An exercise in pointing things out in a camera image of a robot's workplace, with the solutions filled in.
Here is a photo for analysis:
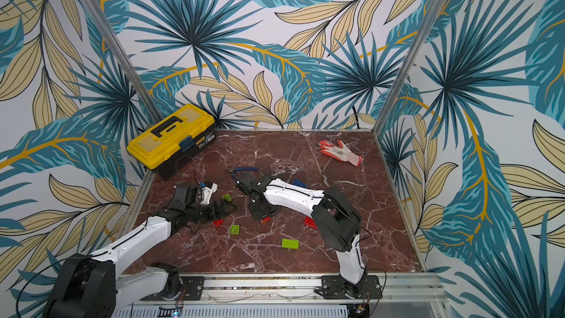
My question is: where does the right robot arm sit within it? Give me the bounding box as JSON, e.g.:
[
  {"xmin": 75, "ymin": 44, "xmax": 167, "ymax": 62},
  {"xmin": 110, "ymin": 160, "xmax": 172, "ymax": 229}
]
[{"xmin": 236, "ymin": 175, "xmax": 366, "ymax": 285}]

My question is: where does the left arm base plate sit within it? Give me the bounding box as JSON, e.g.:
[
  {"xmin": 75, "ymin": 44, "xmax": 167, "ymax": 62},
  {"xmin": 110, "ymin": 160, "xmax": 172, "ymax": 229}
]
[{"xmin": 141, "ymin": 276, "xmax": 205, "ymax": 303}]

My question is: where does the aluminium front rail frame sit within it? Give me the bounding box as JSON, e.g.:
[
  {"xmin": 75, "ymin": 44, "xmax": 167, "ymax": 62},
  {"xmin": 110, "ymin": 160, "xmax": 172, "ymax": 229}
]
[{"xmin": 65, "ymin": 272, "xmax": 451, "ymax": 318}]

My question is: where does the blue lego brick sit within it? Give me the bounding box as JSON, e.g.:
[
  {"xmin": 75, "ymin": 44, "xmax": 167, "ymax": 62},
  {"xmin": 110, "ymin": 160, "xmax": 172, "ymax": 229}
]
[{"xmin": 292, "ymin": 179, "xmax": 307, "ymax": 188}]

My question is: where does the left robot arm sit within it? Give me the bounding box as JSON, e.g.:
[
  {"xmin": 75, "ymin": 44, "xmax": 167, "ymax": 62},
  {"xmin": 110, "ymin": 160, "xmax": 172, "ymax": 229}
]
[{"xmin": 43, "ymin": 182, "xmax": 231, "ymax": 317}]

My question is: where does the small green lego brick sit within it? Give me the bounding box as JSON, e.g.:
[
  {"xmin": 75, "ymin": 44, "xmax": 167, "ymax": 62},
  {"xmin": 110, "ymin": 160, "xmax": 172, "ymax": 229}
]
[{"xmin": 222, "ymin": 194, "xmax": 232, "ymax": 203}]

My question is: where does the yellow black toolbox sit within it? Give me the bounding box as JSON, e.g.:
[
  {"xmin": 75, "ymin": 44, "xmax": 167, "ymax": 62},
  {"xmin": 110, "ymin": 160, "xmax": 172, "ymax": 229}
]
[{"xmin": 127, "ymin": 105, "xmax": 216, "ymax": 180}]

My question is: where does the long green lego brick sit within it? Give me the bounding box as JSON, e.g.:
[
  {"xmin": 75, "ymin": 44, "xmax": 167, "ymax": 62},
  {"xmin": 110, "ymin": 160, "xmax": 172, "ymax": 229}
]
[{"xmin": 281, "ymin": 238, "xmax": 300, "ymax": 250}]

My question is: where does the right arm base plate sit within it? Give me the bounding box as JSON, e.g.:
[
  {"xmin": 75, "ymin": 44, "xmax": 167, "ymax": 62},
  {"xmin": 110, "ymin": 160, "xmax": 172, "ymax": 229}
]
[{"xmin": 314, "ymin": 275, "xmax": 383, "ymax": 300}]

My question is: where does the red white work glove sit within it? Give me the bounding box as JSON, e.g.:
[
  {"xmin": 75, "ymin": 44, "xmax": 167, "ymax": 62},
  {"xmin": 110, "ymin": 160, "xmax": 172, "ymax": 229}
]
[{"xmin": 319, "ymin": 140, "xmax": 363, "ymax": 167}]

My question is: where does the green square lego brick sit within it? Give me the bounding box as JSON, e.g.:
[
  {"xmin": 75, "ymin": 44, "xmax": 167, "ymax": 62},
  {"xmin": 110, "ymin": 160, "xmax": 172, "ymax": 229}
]
[{"xmin": 230, "ymin": 225, "xmax": 240, "ymax": 236}]

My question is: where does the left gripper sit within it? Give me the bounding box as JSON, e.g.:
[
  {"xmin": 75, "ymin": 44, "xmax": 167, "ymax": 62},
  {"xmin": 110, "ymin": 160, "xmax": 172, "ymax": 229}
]
[{"xmin": 186, "ymin": 197, "xmax": 238, "ymax": 225}]

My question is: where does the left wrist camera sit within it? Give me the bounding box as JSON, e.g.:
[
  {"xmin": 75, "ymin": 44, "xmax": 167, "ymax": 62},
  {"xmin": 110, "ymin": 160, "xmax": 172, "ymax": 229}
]
[{"xmin": 200, "ymin": 182, "xmax": 218, "ymax": 206}]

